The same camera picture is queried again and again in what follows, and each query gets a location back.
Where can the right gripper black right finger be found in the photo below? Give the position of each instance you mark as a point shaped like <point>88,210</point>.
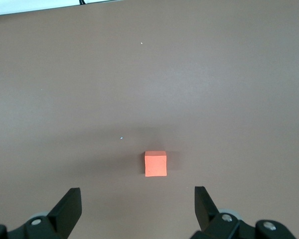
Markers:
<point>206,214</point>

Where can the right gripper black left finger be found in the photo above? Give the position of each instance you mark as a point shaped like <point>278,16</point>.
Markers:
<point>64,214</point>

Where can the orange foam cube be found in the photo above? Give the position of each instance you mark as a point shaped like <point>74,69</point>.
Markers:
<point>155,165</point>

